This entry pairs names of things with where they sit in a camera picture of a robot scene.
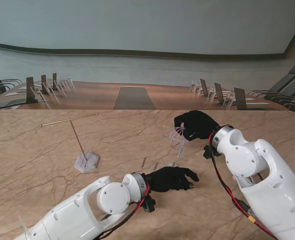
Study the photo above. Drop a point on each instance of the dark grey laptop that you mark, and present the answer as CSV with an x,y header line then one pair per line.
x,y
7,102

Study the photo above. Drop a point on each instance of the clear acrylic name stand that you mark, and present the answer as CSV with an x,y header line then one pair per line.
x,y
49,90
65,85
59,87
198,90
228,101
70,82
38,96
193,86
211,95

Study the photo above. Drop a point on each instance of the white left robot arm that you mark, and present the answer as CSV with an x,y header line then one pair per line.
x,y
75,217

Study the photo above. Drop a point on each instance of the brown conference table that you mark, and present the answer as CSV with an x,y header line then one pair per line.
x,y
92,97

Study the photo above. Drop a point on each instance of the white paper sheet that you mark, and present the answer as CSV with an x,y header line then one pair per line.
x,y
15,94
258,103

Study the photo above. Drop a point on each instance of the gold T rack marble base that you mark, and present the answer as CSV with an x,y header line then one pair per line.
x,y
87,162

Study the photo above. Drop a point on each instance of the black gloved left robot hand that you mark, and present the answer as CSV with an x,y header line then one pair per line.
x,y
170,178

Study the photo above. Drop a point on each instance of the small brown strip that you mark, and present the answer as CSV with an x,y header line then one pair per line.
x,y
143,162
156,165

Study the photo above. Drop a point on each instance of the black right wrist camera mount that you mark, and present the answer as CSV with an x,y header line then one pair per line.
x,y
210,152

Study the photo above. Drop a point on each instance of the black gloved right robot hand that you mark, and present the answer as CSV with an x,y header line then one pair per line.
x,y
200,125

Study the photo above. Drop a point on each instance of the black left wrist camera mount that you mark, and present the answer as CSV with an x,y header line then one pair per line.
x,y
148,205

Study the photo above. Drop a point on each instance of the dark flat monitor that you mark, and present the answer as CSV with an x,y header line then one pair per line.
x,y
54,81
30,90
43,83
218,93
240,98
203,87

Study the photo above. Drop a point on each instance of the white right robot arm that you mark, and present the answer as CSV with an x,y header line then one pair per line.
x,y
262,175

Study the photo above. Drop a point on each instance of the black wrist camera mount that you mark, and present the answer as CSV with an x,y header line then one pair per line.
x,y
148,205
210,152

